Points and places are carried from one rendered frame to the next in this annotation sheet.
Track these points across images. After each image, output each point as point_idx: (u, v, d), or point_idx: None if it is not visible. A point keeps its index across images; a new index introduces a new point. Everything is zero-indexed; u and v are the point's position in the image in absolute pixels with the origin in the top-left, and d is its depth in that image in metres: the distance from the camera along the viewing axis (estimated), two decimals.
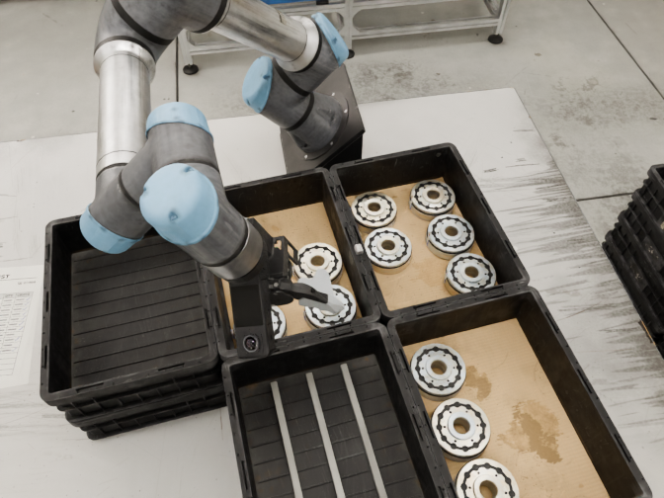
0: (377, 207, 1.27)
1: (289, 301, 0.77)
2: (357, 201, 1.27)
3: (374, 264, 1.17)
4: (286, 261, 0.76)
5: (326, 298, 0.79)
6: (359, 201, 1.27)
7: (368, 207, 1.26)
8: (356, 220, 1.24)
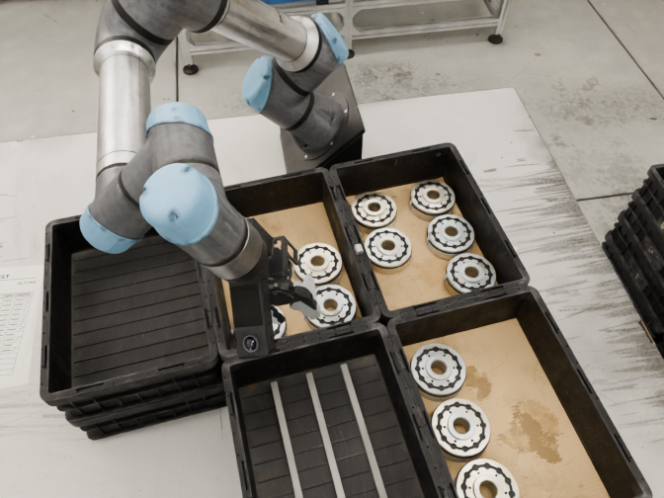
0: (377, 207, 1.27)
1: (289, 301, 0.77)
2: (357, 201, 1.27)
3: (374, 264, 1.17)
4: (286, 261, 0.76)
5: (315, 304, 0.81)
6: (359, 201, 1.27)
7: (368, 207, 1.26)
8: (356, 220, 1.24)
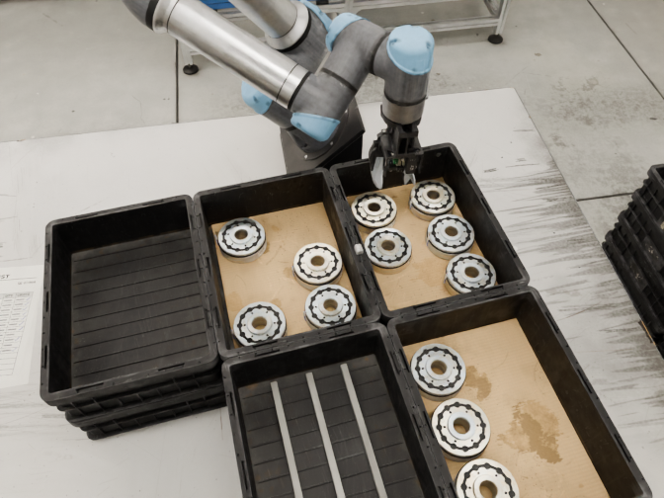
0: (377, 207, 1.27)
1: None
2: (357, 201, 1.27)
3: (374, 264, 1.17)
4: (382, 148, 1.06)
5: (371, 167, 1.15)
6: (359, 201, 1.27)
7: (368, 207, 1.26)
8: (356, 220, 1.24)
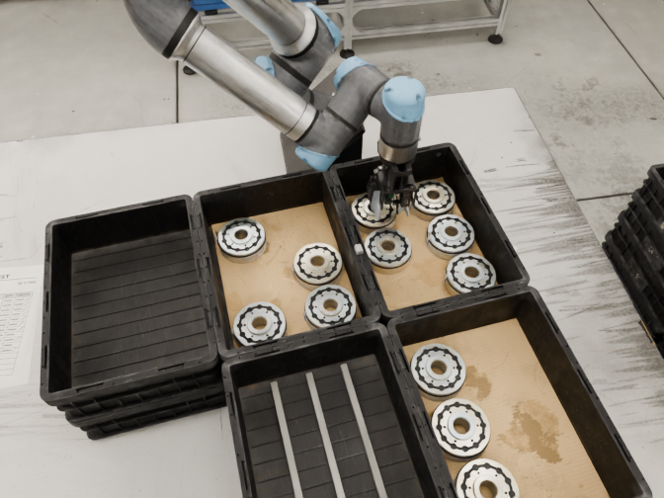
0: None
1: None
2: (357, 201, 1.27)
3: (374, 264, 1.17)
4: (378, 184, 1.14)
5: (369, 199, 1.23)
6: (359, 201, 1.27)
7: (368, 207, 1.26)
8: (356, 220, 1.24)
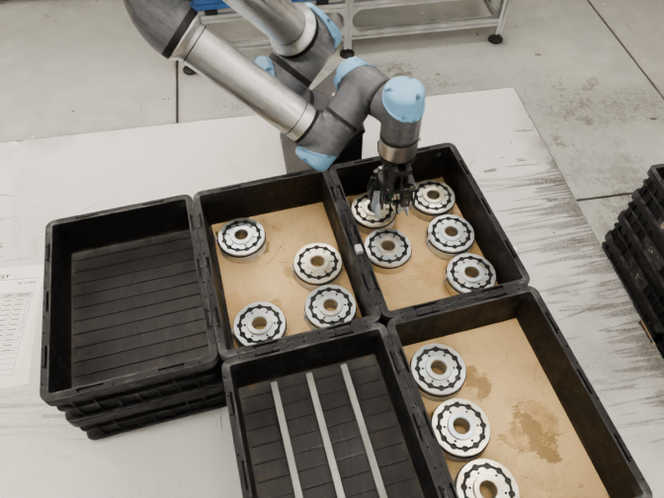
0: None
1: None
2: (357, 201, 1.27)
3: (374, 264, 1.17)
4: (378, 184, 1.14)
5: (370, 199, 1.23)
6: (358, 201, 1.27)
7: (368, 207, 1.26)
8: (356, 220, 1.24)
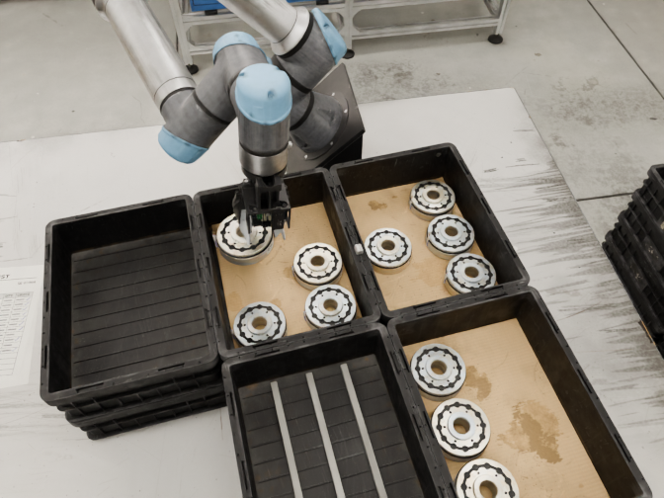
0: (250, 231, 1.04)
1: None
2: (223, 225, 1.04)
3: (374, 264, 1.17)
4: (244, 201, 0.91)
5: (237, 219, 1.00)
6: (225, 224, 1.04)
7: (237, 231, 1.03)
8: (222, 250, 1.01)
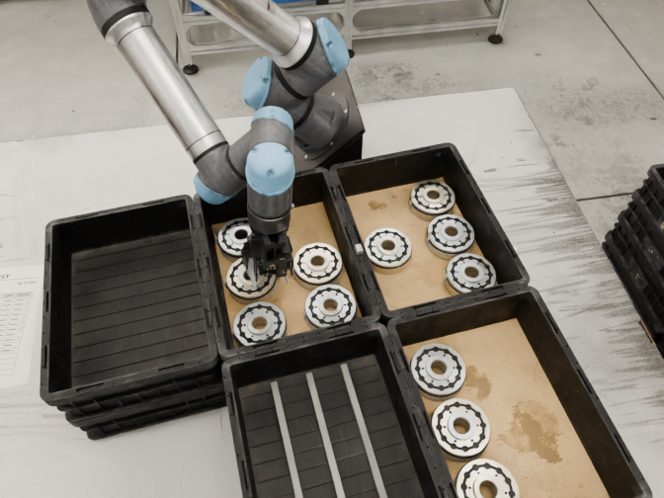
0: None
1: None
2: (232, 269, 1.16)
3: (374, 264, 1.17)
4: (252, 253, 1.03)
5: (245, 266, 1.12)
6: (234, 268, 1.16)
7: (244, 275, 1.15)
8: (231, 291, 1.13)
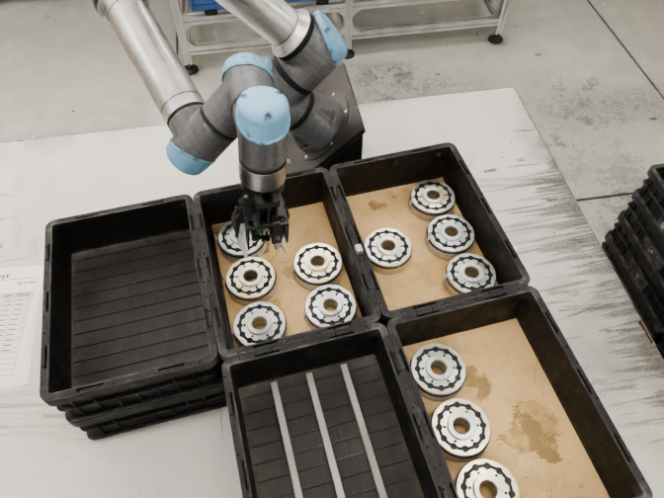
0: (256, 275, 1.16)
1: None
2: (232, 270, 1.16)
3: (374, 264, 1.17)
4: (243, 216, 0.94)
5: (235, 233, 1.02)
6: (234, 269, 1.16)
7: (244, 275, 1.15)
8: (230, 292, 1.13)
